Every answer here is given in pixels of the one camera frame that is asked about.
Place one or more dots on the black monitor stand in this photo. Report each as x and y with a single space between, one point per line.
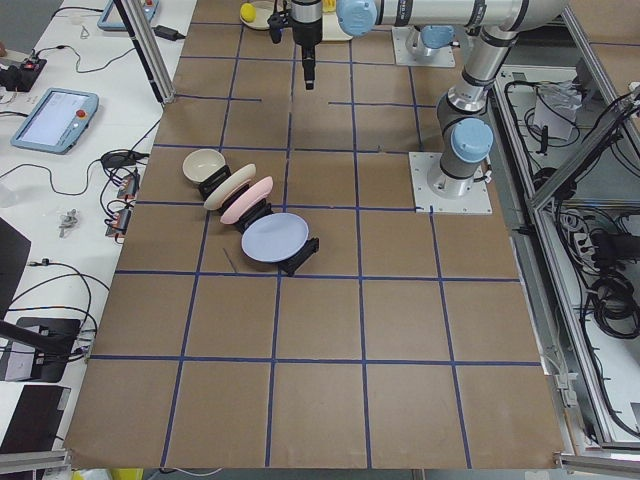
37 349

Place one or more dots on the aluminium frame post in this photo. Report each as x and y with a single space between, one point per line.
143 39

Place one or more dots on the yellow round bread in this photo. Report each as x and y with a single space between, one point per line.
248 12

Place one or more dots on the brown paper table mat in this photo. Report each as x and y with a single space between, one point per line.
404 342

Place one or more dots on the black electronics box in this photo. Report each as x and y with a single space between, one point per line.
22 78

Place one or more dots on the blue plate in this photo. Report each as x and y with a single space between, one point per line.
275 237

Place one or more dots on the beige bowl at top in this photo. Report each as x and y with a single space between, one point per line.
264 10

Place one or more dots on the black power adapter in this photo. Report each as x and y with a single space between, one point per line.
168 33

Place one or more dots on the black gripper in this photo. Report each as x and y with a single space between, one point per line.
305 31

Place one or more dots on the black mouse-like device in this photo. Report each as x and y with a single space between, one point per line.
121 158

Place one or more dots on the cream plate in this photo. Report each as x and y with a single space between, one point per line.
237 180

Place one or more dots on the metal screws pile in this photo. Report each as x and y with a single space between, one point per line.
67 222

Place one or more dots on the white paper cup bag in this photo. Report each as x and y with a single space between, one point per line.
556 108

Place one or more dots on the black dish rack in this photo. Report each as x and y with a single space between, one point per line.
263 208

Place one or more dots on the cream bowl in rack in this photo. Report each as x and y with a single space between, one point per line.
201 164

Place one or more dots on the pink plate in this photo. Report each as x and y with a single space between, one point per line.
256 193

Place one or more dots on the near teach pendant tablet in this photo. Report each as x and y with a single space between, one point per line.
57 121

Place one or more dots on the cream tray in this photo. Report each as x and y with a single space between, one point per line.
330 29

